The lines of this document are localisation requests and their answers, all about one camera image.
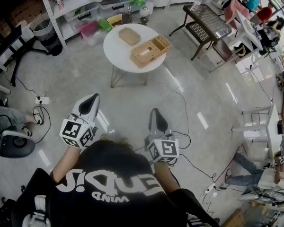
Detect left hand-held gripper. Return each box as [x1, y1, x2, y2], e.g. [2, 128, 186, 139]
[59, 93, 100, 149]

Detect yellow curved object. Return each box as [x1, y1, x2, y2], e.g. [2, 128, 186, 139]
[234, 45, 247, 58]

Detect pink draped cloth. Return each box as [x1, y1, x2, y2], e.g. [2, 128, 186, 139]
[223, 0, 250, 26]

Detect person's left forearm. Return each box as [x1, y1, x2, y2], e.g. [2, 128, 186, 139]
[49, 145, 86, 184]

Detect clear plastic bottle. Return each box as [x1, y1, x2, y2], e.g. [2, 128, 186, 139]
[191, 0, 203, 12]

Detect black trash can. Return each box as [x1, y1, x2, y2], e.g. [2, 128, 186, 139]
[33, 19, 63, 56]

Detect grey rounded chair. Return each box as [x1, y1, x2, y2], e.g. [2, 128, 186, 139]
[0, 130, 36, 159]

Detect yellow plastic basket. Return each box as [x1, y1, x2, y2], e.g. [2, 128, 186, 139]
[106, 15, 123, 28]

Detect beige rectangular tray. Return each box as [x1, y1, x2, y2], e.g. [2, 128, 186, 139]
[119, 27, 142, 47]

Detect white desk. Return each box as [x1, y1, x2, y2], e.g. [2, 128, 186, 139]
[235, 10, 266, 56]

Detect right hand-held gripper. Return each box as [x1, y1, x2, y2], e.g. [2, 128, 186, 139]
[144, 108, 179, 165]

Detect white power strip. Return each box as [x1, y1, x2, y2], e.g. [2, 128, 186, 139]
[35, 96, 51, 105]
[203, 183, 216, 195]

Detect person's right forearm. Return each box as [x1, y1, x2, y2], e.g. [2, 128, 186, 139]
[152, 162, 180, 196]

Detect round white table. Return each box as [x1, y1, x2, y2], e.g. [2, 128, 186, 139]
[103, 23, 168, 88]

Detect white metal shelving rack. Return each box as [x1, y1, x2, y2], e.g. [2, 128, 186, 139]
[37, 0, 204, 48]

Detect pink plastic bin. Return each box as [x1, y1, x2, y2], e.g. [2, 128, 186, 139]
[80, 20, 102, 47]

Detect black glass-top table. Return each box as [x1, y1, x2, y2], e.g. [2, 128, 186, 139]
[169, 3, 232, 61]

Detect person's black printed t-shirt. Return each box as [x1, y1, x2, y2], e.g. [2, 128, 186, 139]
[11, 140, 221, 227]

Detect white frame table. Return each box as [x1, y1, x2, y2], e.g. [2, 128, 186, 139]
[231, 103, 284, 163]

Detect clear plastic storage box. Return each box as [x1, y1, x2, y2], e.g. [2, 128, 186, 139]
[144, 0, 171, 8]
[99, 0, 133, 11]
[63, 7, 99, 21]

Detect glass globe lamp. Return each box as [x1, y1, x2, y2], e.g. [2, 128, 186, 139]
[139, 5, 150, 25]

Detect woven tissue box cover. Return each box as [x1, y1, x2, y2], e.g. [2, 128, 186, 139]
[132, 41, 168, 69]

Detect white harness strap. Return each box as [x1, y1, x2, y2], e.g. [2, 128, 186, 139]
[21, 194, 49, 227]

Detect brown stool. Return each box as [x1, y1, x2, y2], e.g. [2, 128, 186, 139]
[209, 39, 239, 73]

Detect black wheeled stand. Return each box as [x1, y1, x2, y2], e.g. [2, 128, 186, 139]
[0, 24, 50, 87]

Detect green plastic basket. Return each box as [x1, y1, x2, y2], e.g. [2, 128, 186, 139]
[98, 18, 113, 32]

